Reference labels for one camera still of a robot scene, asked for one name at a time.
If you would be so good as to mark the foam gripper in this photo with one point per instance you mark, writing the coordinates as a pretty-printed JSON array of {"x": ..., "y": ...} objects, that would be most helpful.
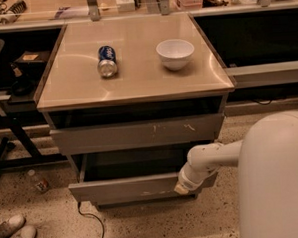
[{"x": 184, "y": 181}]

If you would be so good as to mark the grey drawer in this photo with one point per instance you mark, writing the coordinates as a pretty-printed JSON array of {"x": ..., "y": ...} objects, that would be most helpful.
[
  {"x": 128, "y": 176},
  {"x": 133, "y": 135},
  {"x": 149, "y": 201}
]

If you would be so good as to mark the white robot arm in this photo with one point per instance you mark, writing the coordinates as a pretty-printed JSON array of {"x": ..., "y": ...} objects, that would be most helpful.
[{"x": 203, "y": 161}]

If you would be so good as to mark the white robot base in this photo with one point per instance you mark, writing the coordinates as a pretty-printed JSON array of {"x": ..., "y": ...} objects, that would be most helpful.
[{"x": 268, "y": 178}]

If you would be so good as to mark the grey bottom drawer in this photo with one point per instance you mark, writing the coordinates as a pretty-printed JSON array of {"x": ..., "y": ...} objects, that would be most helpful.
[{"x": 149, "y": 201}]

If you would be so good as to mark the grey top drawer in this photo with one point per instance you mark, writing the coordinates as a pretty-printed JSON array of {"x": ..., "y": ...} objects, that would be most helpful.
[{"x": 133, "y": 135}]

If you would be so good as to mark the grey drawer cabinet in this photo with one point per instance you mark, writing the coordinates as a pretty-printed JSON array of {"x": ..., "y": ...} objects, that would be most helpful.
[{"x": 75, "y": 95}]

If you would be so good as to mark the white bowl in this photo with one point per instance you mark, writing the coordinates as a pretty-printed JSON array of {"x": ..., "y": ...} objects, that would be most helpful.
[{"x": 175, "y": 54}]

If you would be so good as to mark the clear plastic bottle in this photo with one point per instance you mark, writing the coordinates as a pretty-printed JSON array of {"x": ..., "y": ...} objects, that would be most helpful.
[{"x": 38, "y": 182}]

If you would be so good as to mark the blue soda can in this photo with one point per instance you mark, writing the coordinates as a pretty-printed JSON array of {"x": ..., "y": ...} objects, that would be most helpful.
[{"x": 107, "y": 65}]

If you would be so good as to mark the white shoe far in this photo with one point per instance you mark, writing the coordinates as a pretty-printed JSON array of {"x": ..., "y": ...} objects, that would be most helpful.
[{"x": 11, "y": 226}]

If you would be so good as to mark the black box under desk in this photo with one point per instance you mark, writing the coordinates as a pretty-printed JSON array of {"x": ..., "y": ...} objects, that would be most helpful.
[{"x": 32, "y": 59}]

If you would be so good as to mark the white tissue box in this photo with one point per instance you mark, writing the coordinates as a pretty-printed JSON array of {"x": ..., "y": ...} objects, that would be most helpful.
[{"x": 125, "y": 5}]

